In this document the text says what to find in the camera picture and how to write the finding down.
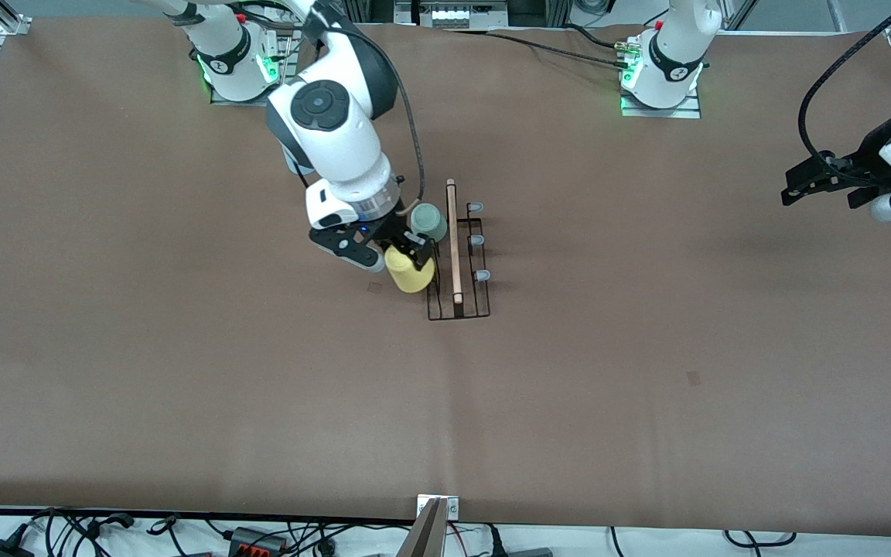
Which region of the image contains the yellow plastic cup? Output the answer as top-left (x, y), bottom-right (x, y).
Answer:
top-left (384, 244), bottom-right (437, 295)

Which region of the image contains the mint green plastic cup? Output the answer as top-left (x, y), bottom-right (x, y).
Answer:
top-left (410, 203), bottom-right (449, 243)

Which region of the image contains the black wire cup holder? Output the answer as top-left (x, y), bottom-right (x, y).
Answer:
top-left (424, 179), bottom-right (492, 322)

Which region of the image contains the white power strip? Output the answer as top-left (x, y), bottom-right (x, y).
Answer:
top-left (421, 0), bottom-right (510, 30)

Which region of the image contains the orange black connector block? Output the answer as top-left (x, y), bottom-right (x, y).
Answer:
top-left (229, 526), bottom-right (288, 555)

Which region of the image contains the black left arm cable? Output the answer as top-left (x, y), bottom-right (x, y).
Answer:
top-left (798, 0), bottom-right (891, 169)

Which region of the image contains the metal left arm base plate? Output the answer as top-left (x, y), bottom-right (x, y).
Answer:
top-left (620, 89), bottom-right (702, 119)

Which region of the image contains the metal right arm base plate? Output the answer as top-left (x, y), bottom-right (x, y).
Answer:
top-left (210, 23), bottom-right (295, 107)

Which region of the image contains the long black table cable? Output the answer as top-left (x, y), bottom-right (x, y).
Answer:
top-left (445, 28), bottom-right (633, 72)

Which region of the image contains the short black table cable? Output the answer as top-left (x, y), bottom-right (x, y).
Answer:
top-left (565, 23), bottom-right (626, 50)

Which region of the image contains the silver camera mount bracket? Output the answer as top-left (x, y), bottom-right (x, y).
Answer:
top-left (395, 495), bottom-right (462, 557)

